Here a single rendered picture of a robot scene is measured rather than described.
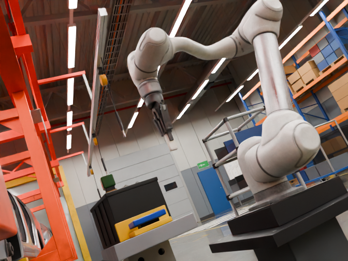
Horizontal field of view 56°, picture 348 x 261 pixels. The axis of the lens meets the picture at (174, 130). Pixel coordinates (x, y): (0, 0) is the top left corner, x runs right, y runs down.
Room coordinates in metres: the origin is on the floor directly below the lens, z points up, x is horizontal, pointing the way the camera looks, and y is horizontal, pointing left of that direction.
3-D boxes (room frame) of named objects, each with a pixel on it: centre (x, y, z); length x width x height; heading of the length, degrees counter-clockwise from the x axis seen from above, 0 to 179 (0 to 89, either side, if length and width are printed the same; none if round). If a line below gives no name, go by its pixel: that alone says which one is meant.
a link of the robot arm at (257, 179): (1.39, -0.28, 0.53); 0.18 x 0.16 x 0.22; 25
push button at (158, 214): (0.69, 0.12, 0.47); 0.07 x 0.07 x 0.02; 22
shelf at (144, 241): (0.85, 0.19, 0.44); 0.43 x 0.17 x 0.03; 22
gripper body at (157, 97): (1.23, 0.03, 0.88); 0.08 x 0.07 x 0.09; 28
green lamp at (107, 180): (1.03, 0.26, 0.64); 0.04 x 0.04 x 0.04; 22
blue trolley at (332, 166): (5.80, -2.11, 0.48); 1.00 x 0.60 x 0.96; 22
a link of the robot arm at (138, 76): (1.23, 0.02, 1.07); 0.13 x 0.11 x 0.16; 25
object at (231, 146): (2.68, -0.47, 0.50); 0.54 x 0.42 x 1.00; 22
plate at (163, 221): (0.69, 0.12, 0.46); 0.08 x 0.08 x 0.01; 22
